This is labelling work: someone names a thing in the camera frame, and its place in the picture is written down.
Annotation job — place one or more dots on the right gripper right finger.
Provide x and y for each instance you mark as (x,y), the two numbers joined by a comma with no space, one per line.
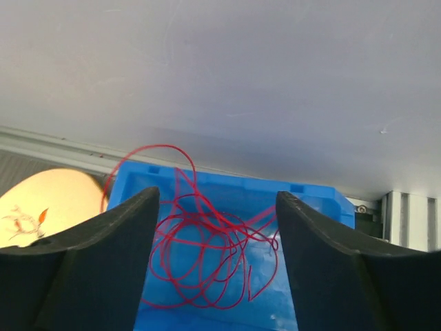
(342,279)

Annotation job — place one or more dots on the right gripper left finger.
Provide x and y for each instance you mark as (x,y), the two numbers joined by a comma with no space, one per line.
(89,277)

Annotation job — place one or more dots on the beige painted plate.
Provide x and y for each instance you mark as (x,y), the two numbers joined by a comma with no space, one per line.
(47,203)

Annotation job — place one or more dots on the blue plastic bin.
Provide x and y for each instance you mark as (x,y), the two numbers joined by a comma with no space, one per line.
(217,261)

